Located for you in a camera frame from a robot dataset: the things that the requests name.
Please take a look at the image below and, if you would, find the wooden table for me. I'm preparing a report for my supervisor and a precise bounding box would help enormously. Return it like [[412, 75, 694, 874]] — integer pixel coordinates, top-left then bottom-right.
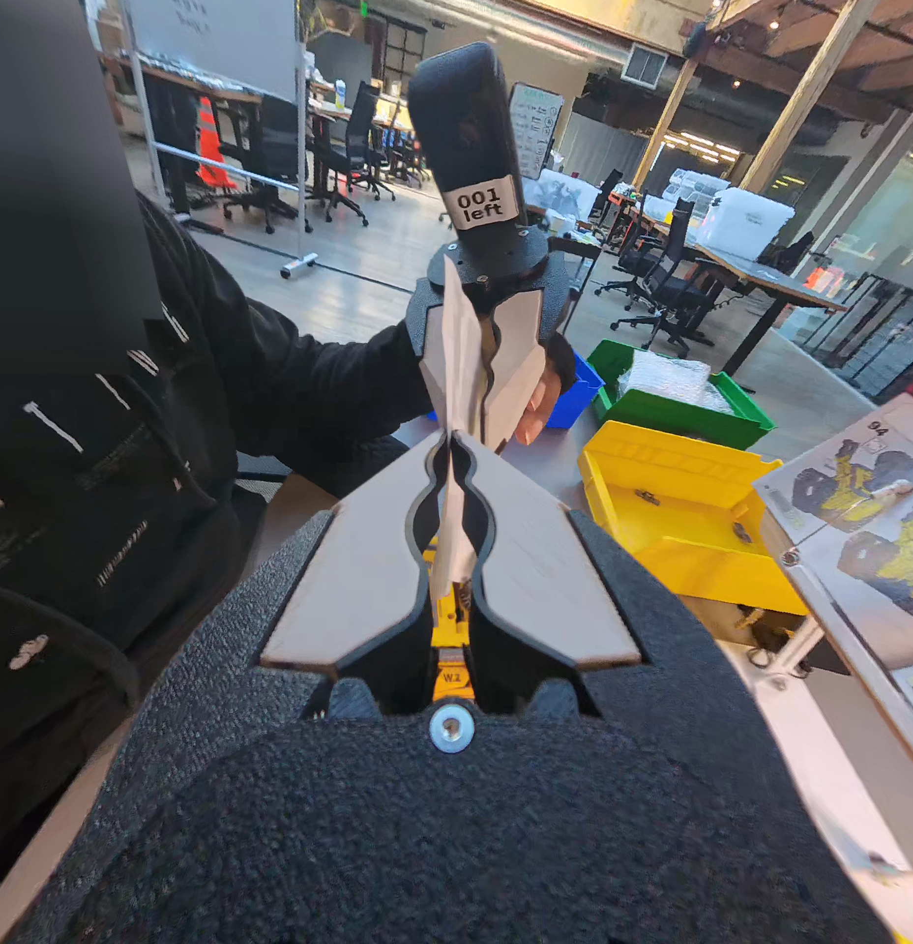
[[692, 243, 849, 379]]

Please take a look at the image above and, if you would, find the sticker sheet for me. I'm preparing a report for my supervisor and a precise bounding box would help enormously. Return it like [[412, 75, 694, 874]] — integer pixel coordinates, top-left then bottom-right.
[[429, 254, 493, 607]]

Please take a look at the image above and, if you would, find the whiteboard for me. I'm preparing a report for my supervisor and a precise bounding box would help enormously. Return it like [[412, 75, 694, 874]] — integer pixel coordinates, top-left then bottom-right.
[[124, 0, 303, 105]]

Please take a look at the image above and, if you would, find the instruction booklet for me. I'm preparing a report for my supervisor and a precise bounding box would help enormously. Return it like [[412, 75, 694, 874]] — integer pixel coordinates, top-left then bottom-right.
[[753, 394, 913, 669]]

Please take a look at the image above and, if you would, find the black thin cable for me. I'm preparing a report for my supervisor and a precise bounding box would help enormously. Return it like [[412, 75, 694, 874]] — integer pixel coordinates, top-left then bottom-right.
[[747, 645, 812, 681]]

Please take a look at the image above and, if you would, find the black parts drawer cabinet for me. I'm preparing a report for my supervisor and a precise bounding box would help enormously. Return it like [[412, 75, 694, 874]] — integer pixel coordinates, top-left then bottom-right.
[[795, 273, 913, 404]]

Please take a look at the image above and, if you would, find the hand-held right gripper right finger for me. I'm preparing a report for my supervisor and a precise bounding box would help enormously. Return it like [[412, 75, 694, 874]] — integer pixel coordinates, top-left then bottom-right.
[[451, 431, 644, 715]]

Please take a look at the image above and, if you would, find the white book stand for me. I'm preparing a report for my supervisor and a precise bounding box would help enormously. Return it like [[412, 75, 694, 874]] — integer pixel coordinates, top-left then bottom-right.
[[742, 509, 913, 917]]

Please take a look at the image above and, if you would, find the white wall air unit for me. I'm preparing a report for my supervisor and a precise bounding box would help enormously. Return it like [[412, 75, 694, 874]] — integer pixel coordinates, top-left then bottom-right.
[[621, 42, 670, 91]]

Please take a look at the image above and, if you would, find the white sign board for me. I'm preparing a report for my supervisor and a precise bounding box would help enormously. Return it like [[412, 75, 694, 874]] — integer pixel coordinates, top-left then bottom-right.
[[508, 83, 565, 181]]

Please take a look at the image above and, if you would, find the yellow grey brick robot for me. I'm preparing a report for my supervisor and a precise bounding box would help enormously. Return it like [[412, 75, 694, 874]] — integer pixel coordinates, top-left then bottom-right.
[[421, 537, 478, 703]]

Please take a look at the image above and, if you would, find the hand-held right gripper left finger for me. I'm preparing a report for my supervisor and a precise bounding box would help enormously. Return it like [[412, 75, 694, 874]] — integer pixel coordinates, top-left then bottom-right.
[[260, 431, 451, 715]]

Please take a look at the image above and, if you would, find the orange traffic cone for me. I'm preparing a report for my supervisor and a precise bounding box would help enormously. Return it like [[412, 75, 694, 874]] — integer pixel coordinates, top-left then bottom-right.
[[196, 96, 236, 190]]

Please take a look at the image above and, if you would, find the green plastic bin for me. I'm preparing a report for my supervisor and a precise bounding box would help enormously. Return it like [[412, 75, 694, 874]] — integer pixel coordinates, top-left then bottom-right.
[[588, 339, 776, 451]]

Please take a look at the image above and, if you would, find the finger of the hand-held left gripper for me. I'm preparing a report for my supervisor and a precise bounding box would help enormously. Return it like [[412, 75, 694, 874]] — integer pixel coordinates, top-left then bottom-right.
[[480, 289, 549, 454], [419, 301, 451, 432]]

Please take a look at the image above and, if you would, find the blue plastic bin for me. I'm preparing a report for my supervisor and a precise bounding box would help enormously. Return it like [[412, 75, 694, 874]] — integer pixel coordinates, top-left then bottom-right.
[[427, 353, 605, 431]]

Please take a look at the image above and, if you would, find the white metal frame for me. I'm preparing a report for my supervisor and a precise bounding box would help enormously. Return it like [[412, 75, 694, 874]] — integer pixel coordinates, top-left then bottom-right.
[[120, 0, 319, 280]]

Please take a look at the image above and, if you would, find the person's left forearm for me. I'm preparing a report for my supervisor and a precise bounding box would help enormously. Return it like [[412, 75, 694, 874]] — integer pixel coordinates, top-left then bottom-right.
[[228, 295, 437, 474]]

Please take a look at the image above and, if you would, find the bubble wrap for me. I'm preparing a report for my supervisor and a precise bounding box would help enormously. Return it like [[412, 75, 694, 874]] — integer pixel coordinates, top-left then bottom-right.
[[617, 350, 735, 414]]

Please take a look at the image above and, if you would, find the black mesh office chair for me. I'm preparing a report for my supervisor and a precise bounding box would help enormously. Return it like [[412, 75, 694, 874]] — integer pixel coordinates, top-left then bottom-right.
[[610, 198, 712, 360]]

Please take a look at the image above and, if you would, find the translucent storage box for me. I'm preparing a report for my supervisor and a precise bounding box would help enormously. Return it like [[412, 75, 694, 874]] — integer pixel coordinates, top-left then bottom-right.
[[695, 186, 795, 261]]

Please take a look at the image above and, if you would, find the yellow plastic bin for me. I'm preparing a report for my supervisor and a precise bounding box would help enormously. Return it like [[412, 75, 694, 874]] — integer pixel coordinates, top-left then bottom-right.
[[578, 420, 808, 618]]

